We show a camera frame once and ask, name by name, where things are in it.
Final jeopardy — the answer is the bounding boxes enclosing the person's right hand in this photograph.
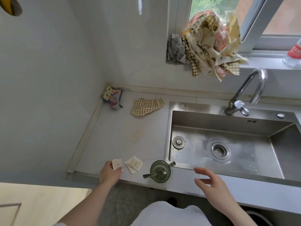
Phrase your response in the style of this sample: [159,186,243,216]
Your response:
[194,167,236,211]

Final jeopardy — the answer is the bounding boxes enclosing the person's white shirt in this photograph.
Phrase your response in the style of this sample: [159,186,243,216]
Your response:
[130,201,212,226]

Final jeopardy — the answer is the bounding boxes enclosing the yellow and grey object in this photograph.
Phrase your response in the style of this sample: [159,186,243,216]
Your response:
[0,0,23,16]

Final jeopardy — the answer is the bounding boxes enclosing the yellow checked cloth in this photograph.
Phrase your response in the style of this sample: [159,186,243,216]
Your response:
[131,98,165,117]

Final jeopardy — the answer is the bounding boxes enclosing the scattered yellow crumbs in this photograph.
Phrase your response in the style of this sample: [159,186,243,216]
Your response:
[132,130,145,144]

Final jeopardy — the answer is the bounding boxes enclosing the light wooden cabinet door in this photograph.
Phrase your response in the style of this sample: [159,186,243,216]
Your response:
[0,182,92,226]

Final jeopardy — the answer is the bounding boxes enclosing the small white paper packet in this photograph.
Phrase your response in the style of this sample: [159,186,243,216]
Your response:
[112,159,123,172]
[125,159,138,174]
[128,156,143,170]

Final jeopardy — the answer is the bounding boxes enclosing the chrome curved faucet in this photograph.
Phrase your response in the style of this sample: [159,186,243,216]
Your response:
[224,68,268,117]

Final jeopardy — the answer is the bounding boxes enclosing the round metal sink strainer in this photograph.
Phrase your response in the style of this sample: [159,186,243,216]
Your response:
[211,142,231,160]

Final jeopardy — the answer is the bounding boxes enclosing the polka dot cloth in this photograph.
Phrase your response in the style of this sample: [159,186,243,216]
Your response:
[102,85,124,110]

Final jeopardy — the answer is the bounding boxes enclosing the clear plastic bottle red label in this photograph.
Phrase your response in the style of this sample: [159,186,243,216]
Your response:
[282,38,301,67]

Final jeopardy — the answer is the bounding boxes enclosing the round metal sink stopper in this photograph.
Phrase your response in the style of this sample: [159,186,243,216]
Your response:
[172,136,186,149]

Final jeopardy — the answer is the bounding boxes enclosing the person's left hand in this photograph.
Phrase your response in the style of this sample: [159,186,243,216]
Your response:
[100,161,123,185]

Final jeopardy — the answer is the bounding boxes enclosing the green ribbed glass cup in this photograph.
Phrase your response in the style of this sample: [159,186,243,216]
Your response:
[150,160,176,183]

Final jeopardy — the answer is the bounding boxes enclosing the pile of patterned yellow cloths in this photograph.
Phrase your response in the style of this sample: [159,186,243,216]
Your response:
[181,9,249,82]

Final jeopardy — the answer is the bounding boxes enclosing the person's left forearm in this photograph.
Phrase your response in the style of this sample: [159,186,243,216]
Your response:
[56,179,118,226]

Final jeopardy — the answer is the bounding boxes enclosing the person's right forearm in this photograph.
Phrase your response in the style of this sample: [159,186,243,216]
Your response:
[221,199,259,226]

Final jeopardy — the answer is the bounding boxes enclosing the grey patterned cloth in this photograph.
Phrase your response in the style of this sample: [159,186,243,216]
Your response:
[166,33,188,65]

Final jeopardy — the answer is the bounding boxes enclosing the white window frame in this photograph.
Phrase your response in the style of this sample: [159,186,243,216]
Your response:
[167,0,301,59]

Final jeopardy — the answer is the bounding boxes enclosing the stainless steel sink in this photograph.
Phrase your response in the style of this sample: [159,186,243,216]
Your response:
[164,102,301,181]

